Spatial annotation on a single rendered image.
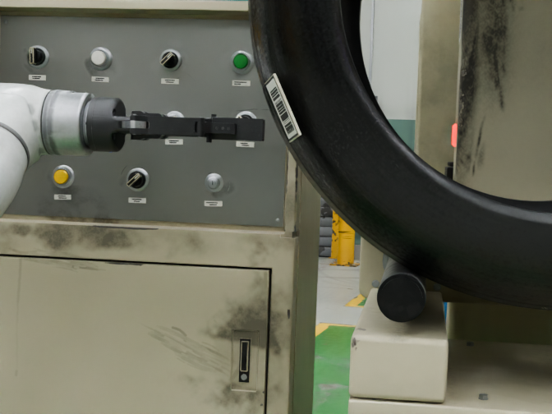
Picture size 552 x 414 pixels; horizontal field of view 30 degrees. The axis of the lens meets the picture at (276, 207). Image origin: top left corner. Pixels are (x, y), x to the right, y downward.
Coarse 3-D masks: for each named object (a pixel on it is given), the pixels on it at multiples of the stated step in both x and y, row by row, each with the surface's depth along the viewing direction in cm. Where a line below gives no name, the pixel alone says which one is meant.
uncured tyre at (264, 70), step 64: (256, 0) 95; (320, 0) 91; (256, 64) 99; (320, 64) 91; (320, 128) 92; (384, 128) 90; (320, 192) 98; (384, 192) 91; (448, 192) 90; (448, 256) 92; (512, 256) 90
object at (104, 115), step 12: (96, 108) 138; (108, 108) 138; (120, 108) 141; (96, 120) 138; (108, 120) 138; (120, 120) 137; (96, 132) 138; (108, 132) 138; (120, 132) 138; (96, 144) 139; (108, 144) 139; (120, 144) 142
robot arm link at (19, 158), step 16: (0, 128) 134; (0, 144) 132; (16, 144) 134; (0, 160) 130; (16, 160) 133; (0, 176) 129; (16, 176) 132; (0, 192) 128; (16, 192) 134; (0, 208) 129
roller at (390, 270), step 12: (396, 264) 103; (384, 276) 98; (396, 276) 94; (408, 276) 94; (420, 276) 98; (384, 288) 94; (396, 288) 94; (408, 288) 94; (420, 288) 94; (384, 300) 94; (396, 300) 94; (408, 300) 94; (420, 300) 93; (384, 312) 94; (396, 312) 94; (408, 312) 94; (420, 312) 94
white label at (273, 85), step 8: (272, 80) 93; (272, 88) 94; (280, 88) 92; (272, 96) 95; (280, 96) 93; (280, 104) 94; (288, 104) 92; (280, 112) 94; (288, 112) 92; (280, 120) 96; (288, 120) 93; (288, 128) 94; (296, 128) 92; (288, 136) 95; (296, 136) 93
